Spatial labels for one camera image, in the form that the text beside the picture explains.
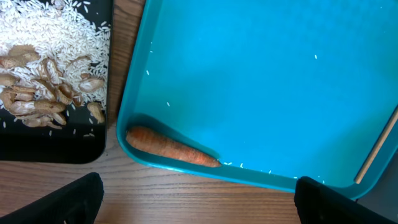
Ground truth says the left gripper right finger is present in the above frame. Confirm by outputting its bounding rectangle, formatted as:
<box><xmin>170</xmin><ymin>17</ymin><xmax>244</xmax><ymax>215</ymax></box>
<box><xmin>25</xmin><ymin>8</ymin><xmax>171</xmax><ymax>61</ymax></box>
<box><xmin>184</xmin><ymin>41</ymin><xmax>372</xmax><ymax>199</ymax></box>
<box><xmin>294</xmin><ymin>177</ymin><xmax>394</xmax><ymax>224</ymax></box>

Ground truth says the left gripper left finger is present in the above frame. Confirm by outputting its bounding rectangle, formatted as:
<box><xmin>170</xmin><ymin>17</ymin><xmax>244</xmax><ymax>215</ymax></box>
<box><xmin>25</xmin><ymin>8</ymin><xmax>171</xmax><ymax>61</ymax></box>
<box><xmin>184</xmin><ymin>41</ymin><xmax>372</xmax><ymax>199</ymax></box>
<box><xmin>1</xmin><ymin>172</ymin><xmax>104</xmax><ymax>224</ymax></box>

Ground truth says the wooden chopstick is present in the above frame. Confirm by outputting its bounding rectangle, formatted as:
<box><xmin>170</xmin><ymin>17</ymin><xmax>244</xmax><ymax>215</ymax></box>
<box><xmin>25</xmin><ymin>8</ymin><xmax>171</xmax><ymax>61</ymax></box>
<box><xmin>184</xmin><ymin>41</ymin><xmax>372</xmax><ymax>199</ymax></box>
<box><xmin>354</xmin><ymin>108</ymin><xmax>397</xmax><ymax>184</ymax></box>

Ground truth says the orange carrot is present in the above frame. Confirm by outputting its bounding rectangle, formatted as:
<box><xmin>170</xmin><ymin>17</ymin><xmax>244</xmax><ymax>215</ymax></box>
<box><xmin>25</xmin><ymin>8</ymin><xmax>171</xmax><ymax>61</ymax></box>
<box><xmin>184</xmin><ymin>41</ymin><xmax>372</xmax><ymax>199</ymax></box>
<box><xmin>126</xmin><ymin>126</ymin><xmax>221</xmax><ymax>168</ymax></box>

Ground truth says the food scraps and rice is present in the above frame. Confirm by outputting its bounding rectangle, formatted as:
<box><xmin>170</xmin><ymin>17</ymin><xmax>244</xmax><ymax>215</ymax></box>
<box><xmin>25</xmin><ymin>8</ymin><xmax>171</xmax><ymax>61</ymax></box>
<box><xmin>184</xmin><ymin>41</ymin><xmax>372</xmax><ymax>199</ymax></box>
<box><xmin>0</xmin><ymin>0</ymin><xmax>112</xmax><ymax>138</ymax></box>

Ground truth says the black waste tray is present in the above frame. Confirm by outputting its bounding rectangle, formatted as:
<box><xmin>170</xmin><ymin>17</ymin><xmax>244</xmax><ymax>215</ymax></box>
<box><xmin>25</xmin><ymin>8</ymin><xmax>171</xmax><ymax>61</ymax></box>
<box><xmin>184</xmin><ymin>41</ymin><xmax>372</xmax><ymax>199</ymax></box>
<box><xmin>0</xmin><ymin>0</ymin><xmax>115</xmax><ymax>165</ymax></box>

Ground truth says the teal serving tray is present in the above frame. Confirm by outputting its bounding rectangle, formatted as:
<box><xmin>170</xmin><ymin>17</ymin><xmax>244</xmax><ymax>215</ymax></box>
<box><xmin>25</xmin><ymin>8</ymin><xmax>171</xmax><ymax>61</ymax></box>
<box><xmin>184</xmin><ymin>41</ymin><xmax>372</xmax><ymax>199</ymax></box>
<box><xmin>116</xmin><ymin>0</ymin><xmax>397</xmax><ymax>199</ymax></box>

